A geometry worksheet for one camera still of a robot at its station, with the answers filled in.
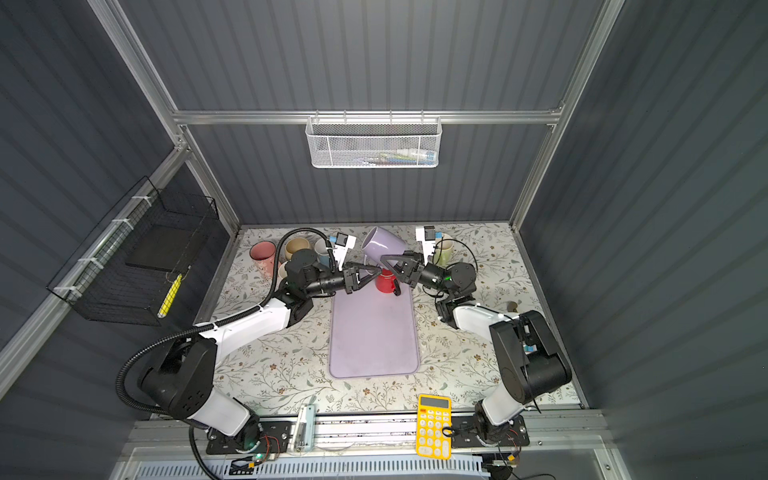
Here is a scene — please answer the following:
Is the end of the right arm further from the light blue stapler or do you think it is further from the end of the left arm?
the light blue stapler

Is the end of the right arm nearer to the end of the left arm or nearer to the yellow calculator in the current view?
the end of the left arm

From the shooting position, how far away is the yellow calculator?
2.37 ft
